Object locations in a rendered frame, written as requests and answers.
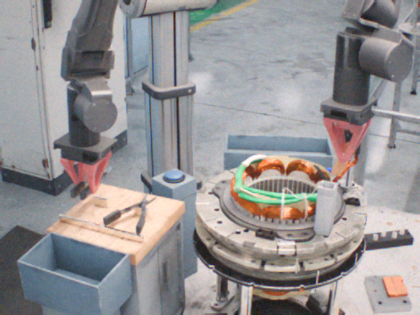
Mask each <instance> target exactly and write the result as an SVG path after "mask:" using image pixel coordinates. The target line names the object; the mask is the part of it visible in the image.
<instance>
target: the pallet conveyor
mask: <svg viewBox="0 0 420 315"><path fill-rule="evenodd" d="M412 13H413V9H411V12H410V13H409V14H408V15H407V16H406V18H405V19H404V20H403V23H406V22H407V20H408V19H409V17H410V16H411V15H412ZM417 21H418V23H420V7H419V8H418V18H417ZM402 35H403V36H404V37H405V38H407V39H408V40H409V41H411V40H412V37H413V36H414V35H411V34H407V33H405V32H403V33H402ZM416 40H417V42H416V46H415V49H414V51H413V54H415V55H414V64H413V78H412V87H411V90H412V91H410V94H411V95H417V91H416V90H417V83H418V82H420V75H419V74H418V70H419V61H420V36H417V38H416ZM387 83H388V80H387V79H383V78H381V77H378V76H376V75H375V76H374V77H373V80H372V81H371V82H370V88H369V95H368V96H370V97H374V98H379V97H380V96H381V93H382V91H383V90H384V88H385V86H386V85H387ZM402 83H403V81H402V82H400V83H395V89H394V91H395V94H394V99H393V104H392V105H393V110H392V111H387V110H385V109H381V108H377V107H374V106H372V111H371V112H373V113H374V116H379V117H383V118H387V119H391V120H390V124H391V126H390V135H389V140H388V141H389V143H388V146H387V147H388V149H387V151H389V152H393V148H395V147H396V145H395V144H394V142H395V141H396V131H398V132H402V133H406V134H411V135H418V136H420V130H412V129H408V128H404V127H402V125H401V124H400V123H399V121H405V122H409V123H414V124H419V125H420V116H415V115H409V114H405V113H400V112H399V107H400V98H401V92H402ZM369 130H370V126H369V128H368V130H367V133H366V134H365V135H364V137H363V140H362V141H361V146H360V154H358V163H357V164H356V165H355V170H354V183H356V184H357V185H360V186H362V187H363V178H364V172H365V166H366V160H367V154H368V136H369Z"/></svg>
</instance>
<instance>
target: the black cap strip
mask: <svg viewBox="0 0 420 315"><path fill-rule="evenodd" d="M393 232H397V237H396V238H395V239H394V238H392V234H393ZM374 234H377V235H378V237H377V240H373V235H374ZM413 240H414V238H413V236H412V234H410V232H409V230H408V229H404V234H403V235H401V234H400V233H399V231H387V232H386V236H381V232H375V233H367V234H365V243H366V247H365V251H368V250H377V249H388V248H394V247H402V246H410V245H413Z"/></svg>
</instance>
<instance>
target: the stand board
mask: <svg viewBox="0 0 420 315"><path fill-rule="evenodd" d="M94 195H95V196H98V197H102V198H105V199H107V200H108V208H101V207H97V206H94ZM145 195H148V196H147V198H146V200H148V201H149V200H150V199H153V198H155V197H157V199H155V200H154V201H153V202H151V203H150V204H148V205H146V208H148V209H149V219H148V218H146V220H145V221H146V222H145V225H144V228H143V230H142V231H141V232H140V234H139V235H143V236H144V242H143V243H139V242H135V241H132V240H127V239H123V238H121V237H118V236H114V235H109V234H107V233H103V232H99V231H94V230H90V229H88V228H84V227H82V226H76V225H72V224H69V223H66V222H63V221H60V219H59V220H58V221H57V222H56V223H55V224H53V225H52V226H51V227H49V228H48V233H50V232H54V233H58V234H60V235H65V236H69V237H71V238H75V239H78V240H83V241H86V242H90V243H93V244H98V245H102V246H104V247H108V248H111V249H116V250H120V251H121V252H125V253H130V264H132V265H135V266H136V265H137V264H138V263H140V262H141V261H142V260H143V258H144V256H145V255H146V254H148V252H149V251H150V250H151V249H152V248H153V246H154V245H155V244H156V243H157V242H158V241H159V240H160V239H161V238H162V237H163V236H164V235H165V234H166V233H167V231H168V230H169V229H170V228H171V227H172V226H173V225H174V224H175V223H176V222H177V221H178V220H179V219H180V216H181V215H182V214H183V213H184V212H185V203H184V202H181V201H178V200H174V199H167V198H163V197H159V196H156V195H151V194H145V193H141V192H137V191H133V190H129V189H122V188H119V187H116V186H111V185H105V184H100V185H99V186H98V192H97V193H96V194H91V195H90V196H89V197H88V198H86V199H85V200H84V201H80V202H79V203H77V204H76V205H75V206H74V207H73V208H72V209H71V210H70V211H68V212H67V213H66V214H65V215H67V216H69V217H74V218H79V219H81V220H85V221H90V222H94V223H97V224H99V225H104V223H103V217H105V216H106V215H108V214H110V213H111V212H115V211H116V210H117V209H119V210H122V209H124V208H127V207H129V206H131V205H133V204H135V203H140V202H141V201H142V200H143V198H144V196H145ZM139 218H140V217H138V216H135V215H134V210H133V211H132V212H128V213H127V214H122V215H121V218H119V219H118V220H116V221H114V222H113V223H110V224H109V225H107V226H110V227H113V228H116V229H119V230H124V231H129V232H132V233H135V234H137V233H136V224H137V222H138V220H139ZM104 226H105V225H104Z"/></svg>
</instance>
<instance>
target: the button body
mask: <svg viewBox="0 0 420 315"><path fill-rule="evenodd" d="M181 172H182V173H183V174H185V180H184V181H182V182H180V183H177V184H170V183H166V182H165V181H163V180H162V176H163V175H164V174H165V173H166V172H164V173H162V174H160V175H158V176H155V177H154V178H152V189H153V195H156V196H159V197H163V198H167V199H174V200H178V201H181V202H184V203H185V212H184V213H183V214H182V226H183V240H184V261H185V279H187V278H188V277H189V276H191V275H193V274H195V273H196V272H197V271H198V255H197V254H196V252H195V251H194V245H193V233H194V228H195V217H196V214H197V211H196V198H197V178H195V177H193V176H191V175H189V174H187V173H185V172H183V171H181Z"/></svg>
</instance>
